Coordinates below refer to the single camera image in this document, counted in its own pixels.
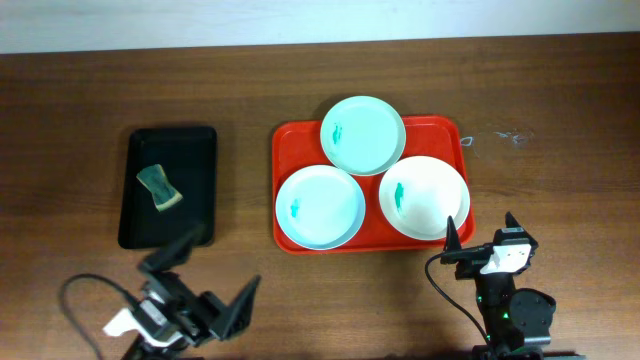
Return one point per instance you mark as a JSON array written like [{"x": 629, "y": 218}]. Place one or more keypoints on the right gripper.
[{"x": 471, "y": 261}]

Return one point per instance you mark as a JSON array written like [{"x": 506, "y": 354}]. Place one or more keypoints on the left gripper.
[{"x": 251, "y": 310}]

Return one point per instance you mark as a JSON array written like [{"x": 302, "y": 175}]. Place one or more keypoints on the green yellow sponge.
[{"x": 163, "y": 193}]

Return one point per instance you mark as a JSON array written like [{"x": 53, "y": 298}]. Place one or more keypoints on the light blue plate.
[{"x": 320, "y": 207}]

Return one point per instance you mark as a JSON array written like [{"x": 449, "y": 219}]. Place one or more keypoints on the light green plate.
[{"x": 363, "y": 135}]

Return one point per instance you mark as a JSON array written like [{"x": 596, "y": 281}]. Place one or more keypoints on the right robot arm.
[{"x": 516, "y": 321}]

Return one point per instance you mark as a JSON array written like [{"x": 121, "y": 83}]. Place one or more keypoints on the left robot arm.
[{"x": 140, "y": 350}]

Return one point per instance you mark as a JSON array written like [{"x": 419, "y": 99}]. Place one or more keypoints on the black plastic tray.
[{"x": 188, "y": 156}]

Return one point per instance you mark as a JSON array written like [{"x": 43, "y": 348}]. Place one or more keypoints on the red plastic tray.
[{"x": 295, "y": 145}]

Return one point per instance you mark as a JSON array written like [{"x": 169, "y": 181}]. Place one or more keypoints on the white plate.
[{"x": 419, "y": 194}]

